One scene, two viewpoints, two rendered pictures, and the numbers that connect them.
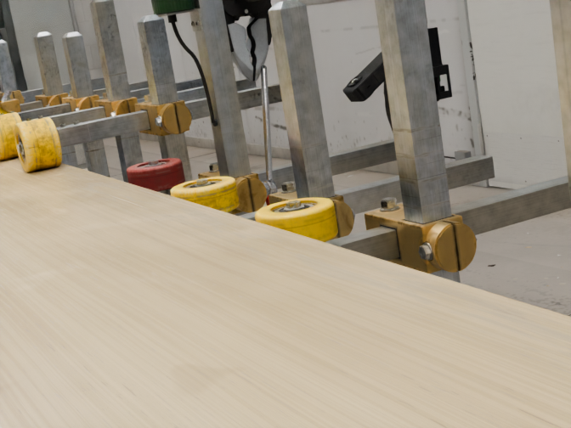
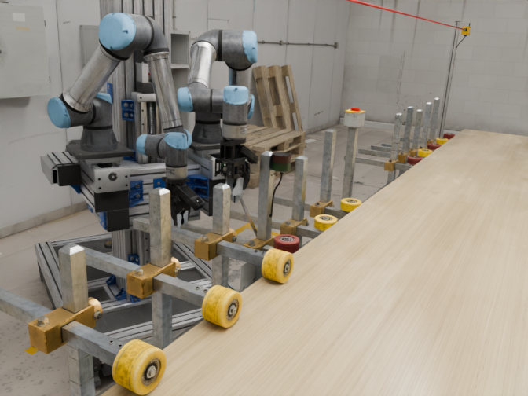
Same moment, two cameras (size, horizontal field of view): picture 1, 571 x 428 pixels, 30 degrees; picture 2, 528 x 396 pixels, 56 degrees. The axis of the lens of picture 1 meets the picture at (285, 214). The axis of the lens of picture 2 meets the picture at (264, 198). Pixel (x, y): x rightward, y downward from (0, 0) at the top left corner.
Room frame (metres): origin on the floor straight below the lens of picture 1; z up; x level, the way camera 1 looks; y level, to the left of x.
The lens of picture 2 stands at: (2.42, 1.28, 1.49)
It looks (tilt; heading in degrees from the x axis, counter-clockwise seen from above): 18 degrees down; 234
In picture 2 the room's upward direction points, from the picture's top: 3 degrees clockwise
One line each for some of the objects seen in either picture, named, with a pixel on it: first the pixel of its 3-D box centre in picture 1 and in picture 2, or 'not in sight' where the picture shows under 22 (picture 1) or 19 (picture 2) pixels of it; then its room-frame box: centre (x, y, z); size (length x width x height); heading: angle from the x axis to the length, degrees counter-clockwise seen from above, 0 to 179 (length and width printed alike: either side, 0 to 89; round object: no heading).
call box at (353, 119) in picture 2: not in sight; (354, 119); (0.82, -0.25, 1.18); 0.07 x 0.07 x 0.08; 24
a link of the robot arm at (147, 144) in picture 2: not in sight; (156, 145); (1.72, -0.33, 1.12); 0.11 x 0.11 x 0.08; 26
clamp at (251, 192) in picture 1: (230, 191); (261, 247); (1.53, 0.07, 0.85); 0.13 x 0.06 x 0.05; 24
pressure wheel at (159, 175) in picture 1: (160, 199); (285, 254); (1.51, 0.17, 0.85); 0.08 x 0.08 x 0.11
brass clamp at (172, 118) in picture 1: (163, 117); (216, 242); (1.76, 0.17, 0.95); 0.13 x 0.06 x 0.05; 24
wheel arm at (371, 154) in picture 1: (282, 177); (234, 242); (1.59, 0.00, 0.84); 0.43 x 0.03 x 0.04; 114
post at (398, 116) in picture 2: not in sight; (394, 154); (0.15, -0.55, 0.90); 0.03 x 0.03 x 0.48; 24
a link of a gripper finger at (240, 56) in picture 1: (234, 52); (236, 191); (1.61, 0.04, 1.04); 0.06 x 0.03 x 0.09; 24
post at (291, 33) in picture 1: (316, 196); (297, 218); (1.29, -0.04, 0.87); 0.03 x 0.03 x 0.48; 24
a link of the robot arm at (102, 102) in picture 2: not in sight; (95, 108); (1.80, -0.74, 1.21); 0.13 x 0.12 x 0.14; 26
